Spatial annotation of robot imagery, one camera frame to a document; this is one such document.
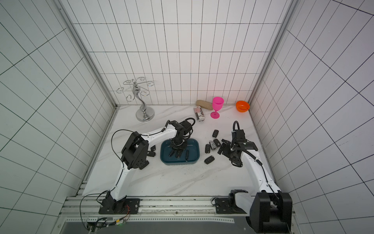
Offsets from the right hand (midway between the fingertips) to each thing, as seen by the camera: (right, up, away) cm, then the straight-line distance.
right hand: (225, 152), depth 84 cm
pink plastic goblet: (-1, +30, +20) cm, 36 cm away
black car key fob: (-28, -3, +6) cm, 29 cm away
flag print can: (-14, +24, +26) cm, 38 cm away
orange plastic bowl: (+22, +29, +31) cm, 48 cm away
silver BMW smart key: (-6, +2, +11) cm, 12 cm away
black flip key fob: (-2, +3, +11) cm, 12 cm away
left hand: (-29, -2, +7) cm, 29 cm away
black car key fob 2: (-9, -6, +4) cm, 11 cm away
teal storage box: (-21, -4, +7) cm, 22 cm away
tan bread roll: (-8, +31, +34) cm, 47 cm away
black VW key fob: (-10, 0, +9) cm, 13 cm away
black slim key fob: (-3, +9, +17) cm, 19 cm away
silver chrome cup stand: (-57, +23, +29) cm, 68 cm away
